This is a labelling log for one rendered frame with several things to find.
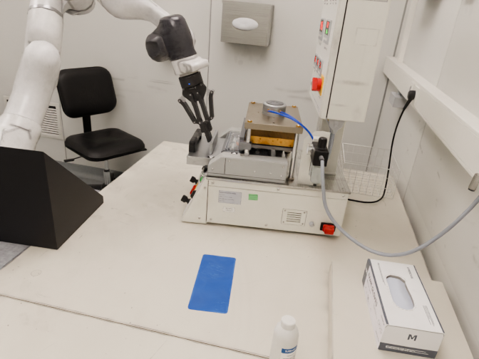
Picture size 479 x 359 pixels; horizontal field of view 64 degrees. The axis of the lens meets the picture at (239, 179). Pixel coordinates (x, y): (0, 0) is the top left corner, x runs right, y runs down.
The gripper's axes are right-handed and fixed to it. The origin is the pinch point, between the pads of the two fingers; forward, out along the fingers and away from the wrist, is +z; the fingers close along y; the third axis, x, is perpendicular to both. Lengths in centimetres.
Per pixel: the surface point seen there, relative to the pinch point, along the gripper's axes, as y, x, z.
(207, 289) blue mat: 1, 48, 29
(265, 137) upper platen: -20.0, 9.8, 4.0
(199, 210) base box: 6.5, 16.6, 21.2
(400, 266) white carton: -48, 44, 35
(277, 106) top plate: -25.7, 3.2, -3.3
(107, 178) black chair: 113, -120, 47
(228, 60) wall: 7, -144, -8
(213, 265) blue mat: 0.9, 37.7, 29.1
